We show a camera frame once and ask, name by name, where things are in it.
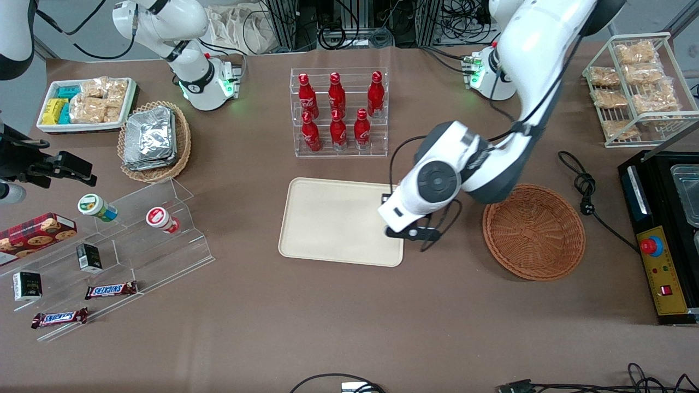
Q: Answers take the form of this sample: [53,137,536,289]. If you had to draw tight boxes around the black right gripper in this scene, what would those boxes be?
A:
[0,126,98,189]

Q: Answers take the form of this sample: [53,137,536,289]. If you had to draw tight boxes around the beige rectangular tray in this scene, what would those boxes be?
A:
[278,177,407,268]

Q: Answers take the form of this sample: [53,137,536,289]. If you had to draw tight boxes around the oval wicker basket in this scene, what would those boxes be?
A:
[117,100,192,184]

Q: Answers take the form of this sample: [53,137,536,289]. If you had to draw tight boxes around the round brown wicker basket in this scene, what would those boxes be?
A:
[483,183,587,282]

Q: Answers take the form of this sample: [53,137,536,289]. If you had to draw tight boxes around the green lid yogurt cup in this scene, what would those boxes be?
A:
[77,193,119,223]

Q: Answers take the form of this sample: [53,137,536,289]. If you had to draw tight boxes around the clear bag of crackers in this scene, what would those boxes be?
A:
[69,98,122,124]
[106,80,129,108]
[588,66,621,87]
[615,40,658,66]
[591,88,629,109]
[80,77,109,99]
[601,120,630,140]
[632,81,681,114]
[622,62,666,86]

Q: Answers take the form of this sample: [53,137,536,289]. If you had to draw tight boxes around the yellow snack pack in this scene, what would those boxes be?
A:
[42,98,69,126]

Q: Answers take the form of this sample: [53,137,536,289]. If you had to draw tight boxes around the red cookie box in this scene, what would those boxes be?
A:
[0,212,78,267]

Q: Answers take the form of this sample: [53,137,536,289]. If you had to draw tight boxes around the white rectangular snack bin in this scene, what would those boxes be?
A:
[37,77,138,135]

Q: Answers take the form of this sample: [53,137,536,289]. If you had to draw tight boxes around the small black box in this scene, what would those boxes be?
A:
[12,271,43,302]
[75,243,104,274]

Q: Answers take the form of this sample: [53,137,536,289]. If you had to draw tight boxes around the clear acrylic bottle rack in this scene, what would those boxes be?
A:
[290,67,390,159]

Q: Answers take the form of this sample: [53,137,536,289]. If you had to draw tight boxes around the red lid yogurt cup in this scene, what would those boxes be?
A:
[145,206,180,235]

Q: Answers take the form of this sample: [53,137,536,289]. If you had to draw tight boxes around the red cola bottle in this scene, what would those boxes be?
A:
[301,111,322,153]
[328,72,347,117]
[329,109,349,152]
[298,73,319,120]
[366,70,385,119]
[353,108,372,151]

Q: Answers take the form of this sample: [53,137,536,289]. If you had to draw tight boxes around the Snickers chocolate bar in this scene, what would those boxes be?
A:
[84,281,139,301]
[31,307,89,330]

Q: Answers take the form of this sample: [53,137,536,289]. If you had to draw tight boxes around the clear acrylic stepped shelf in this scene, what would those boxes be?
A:
[0,177,215,343]

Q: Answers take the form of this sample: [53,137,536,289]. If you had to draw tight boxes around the white cloth bag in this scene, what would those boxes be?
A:
[206,4,275,56]

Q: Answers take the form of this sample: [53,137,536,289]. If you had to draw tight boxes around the black appliance with yellow panel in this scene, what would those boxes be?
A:
[618,150,699,327]

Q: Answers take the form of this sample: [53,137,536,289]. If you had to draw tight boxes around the metal pan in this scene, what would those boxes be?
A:
[670,163,699,228]

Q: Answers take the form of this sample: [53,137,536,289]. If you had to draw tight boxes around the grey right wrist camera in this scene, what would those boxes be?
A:
[0,183,27,206]

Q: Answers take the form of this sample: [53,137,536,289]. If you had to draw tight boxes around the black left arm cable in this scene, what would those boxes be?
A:
[388,33,586,253]

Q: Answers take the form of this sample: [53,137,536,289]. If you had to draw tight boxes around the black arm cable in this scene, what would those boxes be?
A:
[388,33,586,253]
[33,0,138,61]

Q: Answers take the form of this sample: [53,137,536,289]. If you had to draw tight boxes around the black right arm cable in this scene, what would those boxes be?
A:
[33,0,138,61]

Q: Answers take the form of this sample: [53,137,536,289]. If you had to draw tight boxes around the black looped cable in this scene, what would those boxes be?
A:
[289,373,386,393]

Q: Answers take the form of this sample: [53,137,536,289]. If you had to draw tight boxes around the black power cable with plug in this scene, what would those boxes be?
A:
[558,151,641,254]

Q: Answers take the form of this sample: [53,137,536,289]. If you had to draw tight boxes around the aluminium frame post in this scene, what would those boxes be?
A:
[417,0,444,47]
[266,0,299,53]

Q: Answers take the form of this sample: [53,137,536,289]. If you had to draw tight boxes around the tangled black cables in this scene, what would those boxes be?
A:
[532,362,699,393]

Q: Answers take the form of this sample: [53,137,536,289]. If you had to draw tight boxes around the white wire rack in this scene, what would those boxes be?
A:
[581,32,699,149]

